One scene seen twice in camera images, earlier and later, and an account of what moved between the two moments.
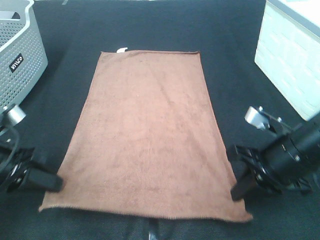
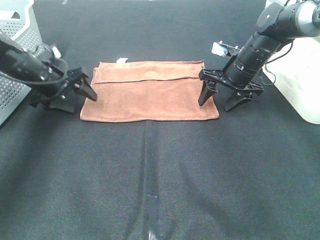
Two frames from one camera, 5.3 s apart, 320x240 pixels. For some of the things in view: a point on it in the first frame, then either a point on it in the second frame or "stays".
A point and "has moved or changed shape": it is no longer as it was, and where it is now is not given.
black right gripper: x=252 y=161 to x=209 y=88
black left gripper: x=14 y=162 to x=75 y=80
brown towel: x=147 y=144 has moved or changed shape
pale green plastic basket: x=288 y=51 stays
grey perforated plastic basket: x=23 y=54 stays
